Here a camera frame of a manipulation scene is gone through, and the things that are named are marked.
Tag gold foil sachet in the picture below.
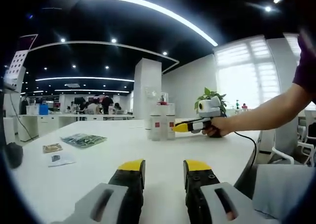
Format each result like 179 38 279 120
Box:
42 143 64 154

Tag long ceiling light strip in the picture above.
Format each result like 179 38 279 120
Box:
79 0 219 47

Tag person's grey trousers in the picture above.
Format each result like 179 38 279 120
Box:
251 163 316 220

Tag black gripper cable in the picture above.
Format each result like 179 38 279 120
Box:
233 131 258 172

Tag red label skincare bottle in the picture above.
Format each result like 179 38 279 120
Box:
166 113 177 140
150 113 169 142

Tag clear sachet dark print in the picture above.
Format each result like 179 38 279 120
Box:
47 152 76 168

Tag black computer mouse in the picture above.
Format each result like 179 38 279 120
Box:
5 142 24 170

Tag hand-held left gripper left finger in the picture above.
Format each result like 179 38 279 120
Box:
74 159 146 224

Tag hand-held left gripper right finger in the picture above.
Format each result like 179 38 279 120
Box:
183 159 255 224

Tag clear storage bin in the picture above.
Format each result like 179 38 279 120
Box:
25 105 40 115

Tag green and blue packet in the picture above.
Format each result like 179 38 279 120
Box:
60 133 108 149

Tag green potted plant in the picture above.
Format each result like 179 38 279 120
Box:
195 86 228 116

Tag person's right hand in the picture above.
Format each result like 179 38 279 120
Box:
202 117 236 138

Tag white office counter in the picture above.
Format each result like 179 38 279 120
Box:
18 113 136 139

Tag black power cable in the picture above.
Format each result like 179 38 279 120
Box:
9 92 34 141

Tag white office chair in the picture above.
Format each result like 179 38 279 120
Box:
258 129 295 166
297 110 316 167

